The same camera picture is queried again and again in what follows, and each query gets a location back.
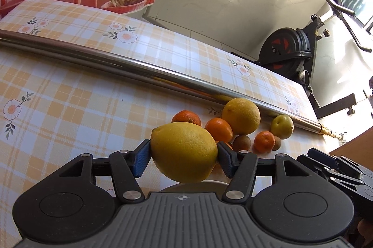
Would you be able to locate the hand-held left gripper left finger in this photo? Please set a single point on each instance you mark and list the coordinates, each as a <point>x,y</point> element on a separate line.
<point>142,159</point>

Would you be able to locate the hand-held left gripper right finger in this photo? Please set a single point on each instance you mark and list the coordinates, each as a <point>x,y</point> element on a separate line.
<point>225,159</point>

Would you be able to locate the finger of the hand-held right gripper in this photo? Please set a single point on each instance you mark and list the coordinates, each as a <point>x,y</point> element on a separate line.
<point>323,156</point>
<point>317,169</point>

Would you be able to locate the cream round plate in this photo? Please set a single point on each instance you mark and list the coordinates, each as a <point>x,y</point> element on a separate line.
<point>214,185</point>

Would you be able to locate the pointed yellow lemon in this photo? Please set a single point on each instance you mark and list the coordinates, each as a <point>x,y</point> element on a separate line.
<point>183,151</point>

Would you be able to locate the small orange tangerine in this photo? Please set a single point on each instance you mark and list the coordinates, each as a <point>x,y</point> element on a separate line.
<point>264,142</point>

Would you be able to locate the round yellow lemon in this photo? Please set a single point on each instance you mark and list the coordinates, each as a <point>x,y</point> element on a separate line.
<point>242,116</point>

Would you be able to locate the yellow-green round fruit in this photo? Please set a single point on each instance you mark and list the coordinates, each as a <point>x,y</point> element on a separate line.
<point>282,127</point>

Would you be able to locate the dark orange tangerine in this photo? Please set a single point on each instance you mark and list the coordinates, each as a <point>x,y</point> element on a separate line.
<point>188,118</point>

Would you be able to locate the bright orange with stem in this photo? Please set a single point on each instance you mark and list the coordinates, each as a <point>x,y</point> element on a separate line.
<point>220,128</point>

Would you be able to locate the brown cardboard board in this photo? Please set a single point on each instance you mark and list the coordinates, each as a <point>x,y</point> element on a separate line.
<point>360,143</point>

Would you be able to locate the small brown kiwi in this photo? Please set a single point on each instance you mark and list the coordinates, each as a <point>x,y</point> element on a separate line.
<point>276,143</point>

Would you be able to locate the long metal pole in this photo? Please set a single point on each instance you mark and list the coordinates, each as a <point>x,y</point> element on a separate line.
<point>131,67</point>

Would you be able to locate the black exercise bike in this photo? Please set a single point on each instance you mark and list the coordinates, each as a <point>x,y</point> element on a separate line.
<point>281,46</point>

